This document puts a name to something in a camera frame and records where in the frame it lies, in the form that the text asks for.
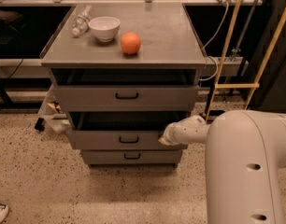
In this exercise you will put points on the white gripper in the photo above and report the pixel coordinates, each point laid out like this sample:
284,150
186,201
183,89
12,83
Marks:
173,133

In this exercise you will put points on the grey drawer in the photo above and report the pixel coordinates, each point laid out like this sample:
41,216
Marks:
131,157
125,98
137,130

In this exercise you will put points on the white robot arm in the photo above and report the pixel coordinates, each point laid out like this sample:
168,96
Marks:
243,151

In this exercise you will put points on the grey drawer cabinet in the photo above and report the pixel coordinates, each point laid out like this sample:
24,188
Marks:
169,53

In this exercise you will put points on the grey bottom drawer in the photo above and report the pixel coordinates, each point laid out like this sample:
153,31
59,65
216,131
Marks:
131,157

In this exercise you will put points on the grey top drawer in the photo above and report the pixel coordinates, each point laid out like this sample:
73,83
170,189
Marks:
125,98

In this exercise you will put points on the orange fruit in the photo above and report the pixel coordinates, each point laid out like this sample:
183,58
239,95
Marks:
130,43

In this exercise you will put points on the clear plastic storage bin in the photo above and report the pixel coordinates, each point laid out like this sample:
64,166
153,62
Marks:
51,112

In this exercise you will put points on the white ceramic bowl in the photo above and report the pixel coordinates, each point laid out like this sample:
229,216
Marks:
104,28

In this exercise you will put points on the clear plastic water bottle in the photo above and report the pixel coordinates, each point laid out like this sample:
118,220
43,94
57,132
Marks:
81,23

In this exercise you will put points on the white shoe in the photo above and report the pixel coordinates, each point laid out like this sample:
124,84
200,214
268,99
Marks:
4,209

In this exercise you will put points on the grey wall shelf rail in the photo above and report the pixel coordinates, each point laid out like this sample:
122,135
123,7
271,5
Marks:
229,69

